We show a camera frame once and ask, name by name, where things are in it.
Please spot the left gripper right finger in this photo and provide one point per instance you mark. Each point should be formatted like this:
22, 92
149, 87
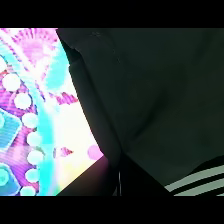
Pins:
138, 183

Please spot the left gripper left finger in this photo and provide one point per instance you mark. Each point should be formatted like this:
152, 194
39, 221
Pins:
100, 181

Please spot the black garment with white stripes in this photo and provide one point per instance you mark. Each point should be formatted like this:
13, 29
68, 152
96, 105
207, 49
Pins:
160, 83

